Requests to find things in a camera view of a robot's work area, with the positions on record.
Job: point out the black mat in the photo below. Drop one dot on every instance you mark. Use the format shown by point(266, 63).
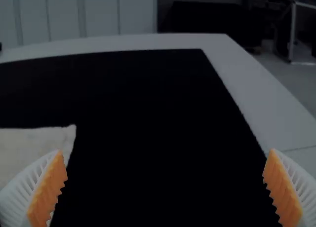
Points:
point(148, 138)

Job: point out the metal frame trolley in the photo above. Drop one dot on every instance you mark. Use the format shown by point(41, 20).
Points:
point(293, 32)

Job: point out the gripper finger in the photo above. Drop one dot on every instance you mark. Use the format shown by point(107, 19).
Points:
point(284, 187)
point(42, 187)

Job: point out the grey cupboard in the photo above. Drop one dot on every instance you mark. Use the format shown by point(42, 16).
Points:
point(118, 12)
point(49, 14)
point(7, 17)

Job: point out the pale towel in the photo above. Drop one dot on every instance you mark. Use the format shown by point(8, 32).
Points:
point(29, 143)

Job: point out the black crate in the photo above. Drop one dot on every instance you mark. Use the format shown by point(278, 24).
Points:
point(205, 19)

